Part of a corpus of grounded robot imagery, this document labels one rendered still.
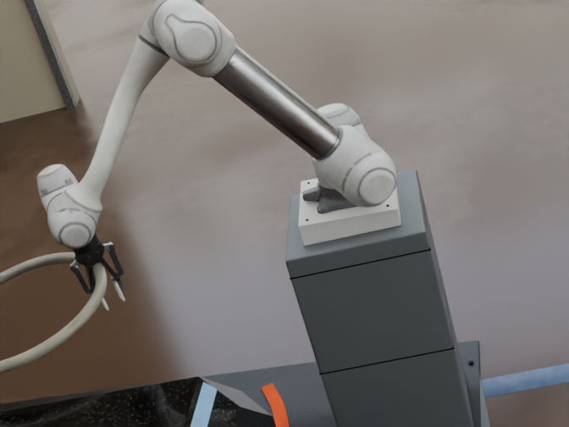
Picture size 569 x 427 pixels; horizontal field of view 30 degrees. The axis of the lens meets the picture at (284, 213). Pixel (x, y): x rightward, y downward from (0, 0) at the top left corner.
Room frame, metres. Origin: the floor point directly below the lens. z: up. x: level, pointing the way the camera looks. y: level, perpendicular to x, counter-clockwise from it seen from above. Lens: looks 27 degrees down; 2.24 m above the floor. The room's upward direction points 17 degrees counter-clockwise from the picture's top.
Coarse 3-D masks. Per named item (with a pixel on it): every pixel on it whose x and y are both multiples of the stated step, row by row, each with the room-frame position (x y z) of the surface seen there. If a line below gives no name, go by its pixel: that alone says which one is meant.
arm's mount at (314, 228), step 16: (304, 208) 2.72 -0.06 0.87; (352, 208) 2.65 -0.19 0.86; (368, 208) 2.62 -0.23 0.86; (384, 208) 2.60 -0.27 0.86; (304, 224) 2.63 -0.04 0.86; (320, 224) 2.62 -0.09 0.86; (336, 224) 2.61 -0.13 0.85; (352, 224) 2.60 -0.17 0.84; (368, 224) 2.59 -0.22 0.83; (384, 224) 2.59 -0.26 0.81; (400, 224) 2.58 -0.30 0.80; (304, 240) 2.63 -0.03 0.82; (320, 240) 2.62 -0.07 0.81
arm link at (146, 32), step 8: (160, 0) 2.60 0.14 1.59; (200, 0) 2.61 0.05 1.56; (152, 8) 2.63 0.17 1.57; (152, 16) 2.57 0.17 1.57; (144, 24) 2.63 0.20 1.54; (152, 24) 2.56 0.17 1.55; (144, 32) 2.61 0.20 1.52; (152, 32) 2.57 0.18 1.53; (152, 40) 2.59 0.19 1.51; (160, 48) 2.58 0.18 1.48
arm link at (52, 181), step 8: (48, 168) 2.58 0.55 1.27; (56, 168) 2.57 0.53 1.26; (64, 168) 2.57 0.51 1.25; (40, 176) 2.56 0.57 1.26; (48, 176) 2.54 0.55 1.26; (56, 176) 2.54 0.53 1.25; (64, 176) 2.55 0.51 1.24; (72, 176) 2.57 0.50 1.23; (40, 184) 2.55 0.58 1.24; (48, 184) 2.53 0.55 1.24; (56, 184) 2.53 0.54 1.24; (64, 184) 2.54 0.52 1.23; (72, 184) 2.55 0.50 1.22; (40, 192) 2.55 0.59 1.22; (48, 192) 2.53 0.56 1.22; (56, 192) 2.52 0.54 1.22; (48, 200) 2.51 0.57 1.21
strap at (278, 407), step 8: (272, 384) 3.14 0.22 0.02; (264, 392) 3.10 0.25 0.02; (272, 392) 3.09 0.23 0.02; (272, 400) 3.05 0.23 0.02; (280, 400) 3.03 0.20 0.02; (272, 408) 3.00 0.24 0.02; (280, 408) 2.99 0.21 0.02; (280, 416) 2.94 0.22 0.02; (280, 424) 2.90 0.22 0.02; (288, 424) 2.89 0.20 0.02
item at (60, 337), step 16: (48, 256) 2.72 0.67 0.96; (64, 256) 2.69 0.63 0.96; (16, 272) 2.72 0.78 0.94; (96, 272) 2.54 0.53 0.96; (96, 288) 2.46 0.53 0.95; (96, 304) 2.40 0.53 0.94; (80, 320) 2.35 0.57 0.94; (64, 336) 2.31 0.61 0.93; (32, 352) 2.28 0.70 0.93; (0, 368) 2.27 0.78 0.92; (16, 368) 2.27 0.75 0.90
